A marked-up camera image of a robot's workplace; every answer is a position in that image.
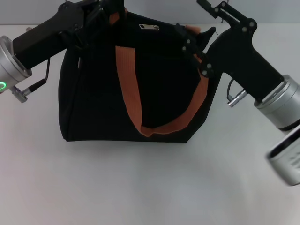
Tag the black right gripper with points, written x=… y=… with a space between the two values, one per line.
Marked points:
x=241 y=58

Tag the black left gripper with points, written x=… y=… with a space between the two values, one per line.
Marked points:
x=51 y=32

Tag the silver zipper pull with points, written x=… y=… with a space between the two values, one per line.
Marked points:
x=148 y=27

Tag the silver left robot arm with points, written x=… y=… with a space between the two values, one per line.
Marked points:
x=7 y=63

